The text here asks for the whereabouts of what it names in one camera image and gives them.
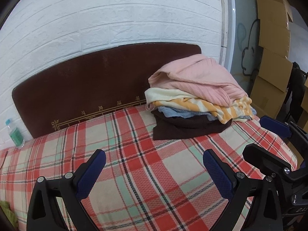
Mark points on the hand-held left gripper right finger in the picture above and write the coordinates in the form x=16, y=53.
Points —
x=216, y=174

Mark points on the pink knit sweater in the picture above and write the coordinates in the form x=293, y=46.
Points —
x=197, y=77

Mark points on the green label water bottle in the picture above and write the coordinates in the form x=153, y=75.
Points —
x=15, y=134

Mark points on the white door frame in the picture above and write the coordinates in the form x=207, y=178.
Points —
x=228, y=24

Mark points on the dark brown garment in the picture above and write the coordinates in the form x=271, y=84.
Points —
x=182, y=127

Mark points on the yellow striped garment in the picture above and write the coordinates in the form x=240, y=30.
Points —
x=226, y=112

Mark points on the green knit sweater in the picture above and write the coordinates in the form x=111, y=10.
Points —
x=7, y=213

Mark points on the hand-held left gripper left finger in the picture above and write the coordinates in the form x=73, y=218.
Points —
x=92, y=174

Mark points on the cardboard box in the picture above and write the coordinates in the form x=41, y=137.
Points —
x=272, y=24
x=275, y=69
x=267, y=101

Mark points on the red plaid blanket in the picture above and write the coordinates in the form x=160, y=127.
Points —
x=149, y=163

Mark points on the light blue garment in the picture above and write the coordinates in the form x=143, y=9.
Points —
x=178, y=112

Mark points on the dark brown headboard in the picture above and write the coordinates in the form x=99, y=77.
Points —
x=91, y=81

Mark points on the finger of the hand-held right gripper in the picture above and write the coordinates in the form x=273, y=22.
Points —
x=264, y=158
x=274, y=126

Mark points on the black chair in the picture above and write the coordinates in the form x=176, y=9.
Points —
x=297, y=89

